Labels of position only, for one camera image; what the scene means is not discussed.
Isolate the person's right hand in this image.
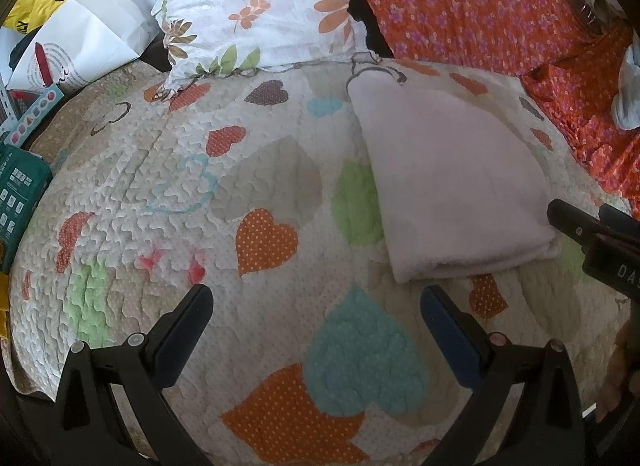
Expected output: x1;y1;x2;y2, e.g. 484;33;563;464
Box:
595;328;632;424

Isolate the heart print quilt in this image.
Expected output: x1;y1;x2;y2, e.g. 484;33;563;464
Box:
5;58;636;466

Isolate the green cardboard box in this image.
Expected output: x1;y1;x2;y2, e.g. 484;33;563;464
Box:
0;143;54;273

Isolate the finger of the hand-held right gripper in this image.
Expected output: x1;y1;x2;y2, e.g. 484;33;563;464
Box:
546;199;608;253
597;203;640;247

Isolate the white flowered zip jacket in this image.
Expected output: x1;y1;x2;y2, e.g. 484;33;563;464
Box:
346;67;562;285

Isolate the grey white cloth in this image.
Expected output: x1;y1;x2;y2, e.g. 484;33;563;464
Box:
612;44;640;130

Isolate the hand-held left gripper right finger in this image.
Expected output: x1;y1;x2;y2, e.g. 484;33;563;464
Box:
421;284;587;466

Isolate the white paper bag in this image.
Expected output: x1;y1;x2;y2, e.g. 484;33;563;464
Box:
7;0;162;96

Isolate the yellow packet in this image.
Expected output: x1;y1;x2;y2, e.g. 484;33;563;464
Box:
0;272;12;343

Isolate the yellow plastic bag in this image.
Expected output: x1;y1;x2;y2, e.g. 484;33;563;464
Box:
2;0;84;37

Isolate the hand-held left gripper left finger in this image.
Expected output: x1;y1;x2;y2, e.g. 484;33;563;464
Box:
52;284;214;466

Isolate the dark cloth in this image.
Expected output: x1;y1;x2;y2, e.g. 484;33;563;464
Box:
342;0;396;60

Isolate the box with coloured shapes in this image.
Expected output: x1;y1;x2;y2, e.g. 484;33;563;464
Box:
0;83;66;145

